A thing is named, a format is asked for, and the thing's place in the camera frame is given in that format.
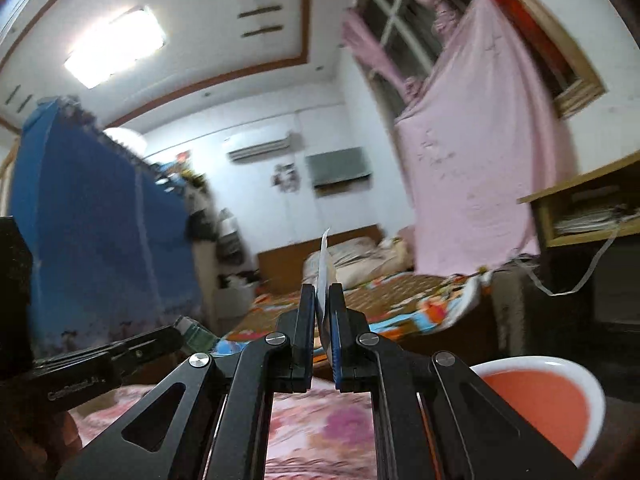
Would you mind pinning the stack of papers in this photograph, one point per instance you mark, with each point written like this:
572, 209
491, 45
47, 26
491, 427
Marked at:
590, 220

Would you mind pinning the wall-mounted grey television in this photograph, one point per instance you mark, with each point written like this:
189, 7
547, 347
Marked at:
339, 166

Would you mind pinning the wooden desk shelf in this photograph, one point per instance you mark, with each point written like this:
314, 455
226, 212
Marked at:
542, 220

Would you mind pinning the rectangular ceiling light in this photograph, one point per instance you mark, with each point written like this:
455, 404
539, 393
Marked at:
112, 47

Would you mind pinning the red cloth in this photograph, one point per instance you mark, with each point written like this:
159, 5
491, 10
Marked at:
545, 35

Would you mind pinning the pink curtain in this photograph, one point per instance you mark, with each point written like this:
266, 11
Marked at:
370, 45

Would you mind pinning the pink hanging sheet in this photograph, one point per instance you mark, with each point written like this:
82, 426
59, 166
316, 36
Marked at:
475, 160

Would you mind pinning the green wrapper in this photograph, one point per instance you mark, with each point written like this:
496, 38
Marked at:
199, 337

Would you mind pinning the floral quilt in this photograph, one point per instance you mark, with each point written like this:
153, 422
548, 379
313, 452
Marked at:
365, 257

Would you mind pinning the cluttered shelf unit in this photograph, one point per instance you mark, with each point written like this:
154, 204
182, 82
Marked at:
227, 245

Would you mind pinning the blue fabric wardrobe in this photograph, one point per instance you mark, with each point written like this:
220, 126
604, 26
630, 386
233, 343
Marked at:
95, 240

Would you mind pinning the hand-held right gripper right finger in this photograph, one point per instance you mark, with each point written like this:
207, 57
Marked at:
336, 320

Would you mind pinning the bed with colourful blanket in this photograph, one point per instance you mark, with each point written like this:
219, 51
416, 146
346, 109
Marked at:
410, 305

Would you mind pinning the window with white frame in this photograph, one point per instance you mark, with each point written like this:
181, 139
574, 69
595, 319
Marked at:
405, 25

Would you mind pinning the white storage box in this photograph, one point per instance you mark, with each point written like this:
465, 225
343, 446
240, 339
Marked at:
235, 302

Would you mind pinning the person's left hand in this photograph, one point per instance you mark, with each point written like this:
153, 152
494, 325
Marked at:
62, 432

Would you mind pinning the white paper scrap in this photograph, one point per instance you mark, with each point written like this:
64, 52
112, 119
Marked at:
326, 265

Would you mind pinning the pink floral blanket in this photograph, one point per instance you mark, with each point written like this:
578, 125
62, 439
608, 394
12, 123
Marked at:
320, 435

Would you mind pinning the white air conditioner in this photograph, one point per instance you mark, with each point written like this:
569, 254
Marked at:
260, 147

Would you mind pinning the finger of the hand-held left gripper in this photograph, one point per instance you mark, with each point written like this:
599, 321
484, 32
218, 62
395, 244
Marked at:
150, 337
145, 360

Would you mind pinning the wooden bed headboard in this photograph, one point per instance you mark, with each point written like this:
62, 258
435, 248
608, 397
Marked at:
280, 267

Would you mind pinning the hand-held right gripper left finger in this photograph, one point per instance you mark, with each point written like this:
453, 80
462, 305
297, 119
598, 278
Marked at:
309, 310

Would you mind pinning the white bin with orange liner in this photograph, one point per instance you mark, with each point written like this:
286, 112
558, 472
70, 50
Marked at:
540, 400

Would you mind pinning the wall decoration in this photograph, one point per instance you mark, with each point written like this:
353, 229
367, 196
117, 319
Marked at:
286, 177

